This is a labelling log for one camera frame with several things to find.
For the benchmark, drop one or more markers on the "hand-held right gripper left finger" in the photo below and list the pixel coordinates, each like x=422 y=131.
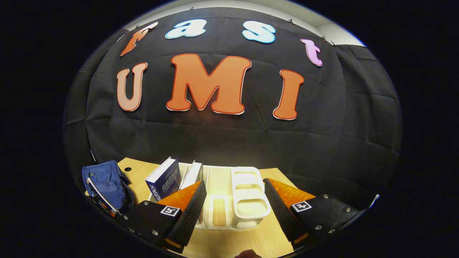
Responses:
x=192 y=215

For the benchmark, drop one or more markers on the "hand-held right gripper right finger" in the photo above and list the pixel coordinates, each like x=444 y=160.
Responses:
x=278 y=211

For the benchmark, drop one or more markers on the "white bookshelf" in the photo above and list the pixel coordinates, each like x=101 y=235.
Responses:
x=249 y=200

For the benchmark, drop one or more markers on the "grey book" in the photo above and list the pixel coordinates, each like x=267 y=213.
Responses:
x=192 y=175

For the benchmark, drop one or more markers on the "blue book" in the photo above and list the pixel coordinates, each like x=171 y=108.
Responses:
x=165 y=181

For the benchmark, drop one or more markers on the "blue schoolbag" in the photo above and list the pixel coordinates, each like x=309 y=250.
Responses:
x=105 y=182

